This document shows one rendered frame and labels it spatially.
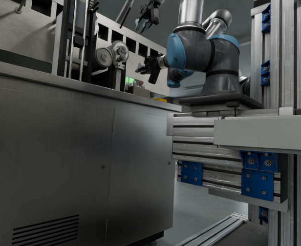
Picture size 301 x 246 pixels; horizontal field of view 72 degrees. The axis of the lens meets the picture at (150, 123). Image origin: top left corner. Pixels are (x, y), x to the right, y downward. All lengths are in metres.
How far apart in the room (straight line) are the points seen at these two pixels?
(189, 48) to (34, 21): 1.17
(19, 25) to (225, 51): 1.26
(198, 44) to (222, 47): 0.09
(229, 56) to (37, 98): 0.73
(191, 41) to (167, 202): 1.00
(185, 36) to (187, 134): 0.34
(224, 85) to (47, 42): 1.24
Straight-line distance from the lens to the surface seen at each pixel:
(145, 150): 1.21
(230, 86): 0.77
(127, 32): 2.06
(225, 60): 0.79
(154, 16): 1.35
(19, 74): 0.89
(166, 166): 1.36
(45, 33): 1.67
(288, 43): 0.94
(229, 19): 1.25
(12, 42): 1.59
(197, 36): 0.77
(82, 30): 1.25
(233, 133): 0.58
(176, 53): 0.73
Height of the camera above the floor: 0.67
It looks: 4 degrees up
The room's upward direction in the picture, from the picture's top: 3 degrees clockwise
